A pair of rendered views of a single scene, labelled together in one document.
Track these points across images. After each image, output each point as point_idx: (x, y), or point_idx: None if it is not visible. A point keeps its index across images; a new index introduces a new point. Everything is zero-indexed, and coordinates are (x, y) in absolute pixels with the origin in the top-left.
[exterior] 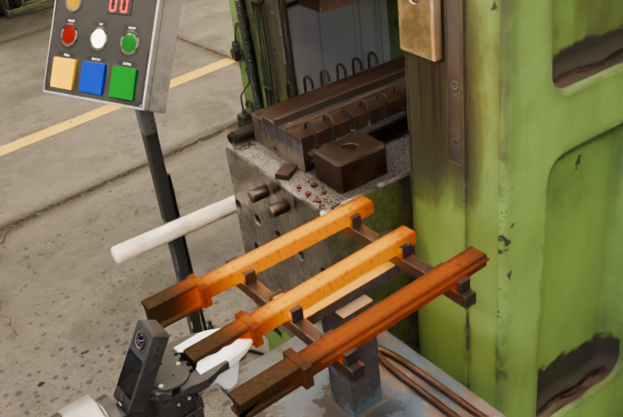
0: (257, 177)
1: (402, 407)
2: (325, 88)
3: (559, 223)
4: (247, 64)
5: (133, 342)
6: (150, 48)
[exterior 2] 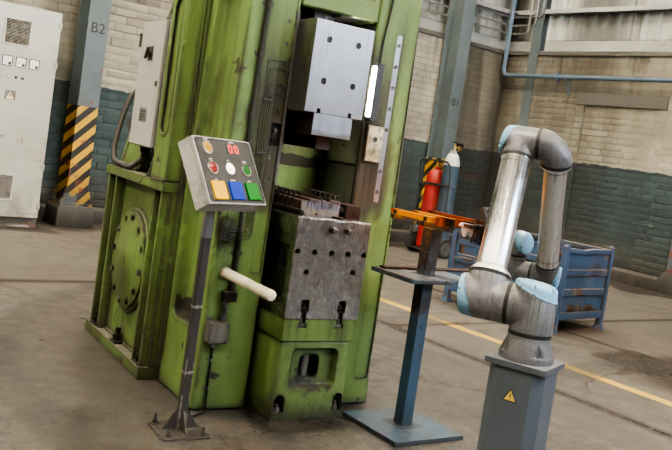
0: (325, 225)
1: None
2: (285, 195)
3: None
4: None
5: (487, 212)
6: (256, 172)
